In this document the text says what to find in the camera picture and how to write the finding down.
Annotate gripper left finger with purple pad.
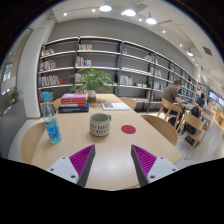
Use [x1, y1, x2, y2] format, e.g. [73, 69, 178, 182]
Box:
[47, 145, 95, 187]

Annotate red middle book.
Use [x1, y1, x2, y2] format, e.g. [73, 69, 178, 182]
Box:
[61, 100, 86, 106]

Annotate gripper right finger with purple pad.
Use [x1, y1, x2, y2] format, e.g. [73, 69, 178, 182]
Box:
[131, 145, 178, 187]

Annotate seated man brown shirt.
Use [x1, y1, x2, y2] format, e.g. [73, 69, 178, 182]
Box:
[162, 80, 184, 126]

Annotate seated person dark clothes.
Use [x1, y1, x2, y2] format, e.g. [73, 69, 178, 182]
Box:
[196, 94, 205, 107]

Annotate pink top book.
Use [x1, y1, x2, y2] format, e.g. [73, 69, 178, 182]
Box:
[61, 93, 86, 100]

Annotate wooden chair near right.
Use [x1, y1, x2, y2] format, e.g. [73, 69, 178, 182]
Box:
[142, 115, 178, 146]

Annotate wooden chair far right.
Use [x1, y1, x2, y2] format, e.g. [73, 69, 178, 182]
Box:
[120, 97, 136, 109]

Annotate patterned ceramic mug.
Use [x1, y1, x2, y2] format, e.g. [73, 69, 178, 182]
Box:
[90, 113, 111, 137]

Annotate wooden slat chair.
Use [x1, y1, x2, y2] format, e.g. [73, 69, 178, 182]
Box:
[158, 99, 181, 127]
[177, 112, 204, 149]

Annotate wooden chair far left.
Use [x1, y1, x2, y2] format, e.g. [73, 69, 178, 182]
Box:
[53, 98, 61, 112]

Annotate small plant left ledge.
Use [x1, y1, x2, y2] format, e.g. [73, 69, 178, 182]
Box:
[9, 88, 21, 104]

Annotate red round coaster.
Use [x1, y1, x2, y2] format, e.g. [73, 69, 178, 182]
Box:
[121, 125, 136, 134]

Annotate clear water bottle blue label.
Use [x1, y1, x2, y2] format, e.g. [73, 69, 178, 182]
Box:
[43, 100, 61, 144]

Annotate dark blue bottom book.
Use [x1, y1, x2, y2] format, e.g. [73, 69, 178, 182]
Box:
[58, 101, 89, 113]

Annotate wooden slat chair front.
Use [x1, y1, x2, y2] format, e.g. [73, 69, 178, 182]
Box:
[177, 112, 204, 149]

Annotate open magazine on table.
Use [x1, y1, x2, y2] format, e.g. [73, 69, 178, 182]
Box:
[102, 102, 130, 111]

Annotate wooden chair near left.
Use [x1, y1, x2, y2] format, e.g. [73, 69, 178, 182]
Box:
[21, 122, 45, 164]

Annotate potted green plant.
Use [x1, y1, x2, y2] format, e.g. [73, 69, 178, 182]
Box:
[69, 67, 118, 103]

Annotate grey wall bookshelf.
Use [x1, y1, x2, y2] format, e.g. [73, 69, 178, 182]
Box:
[37, 36, 197, 111]

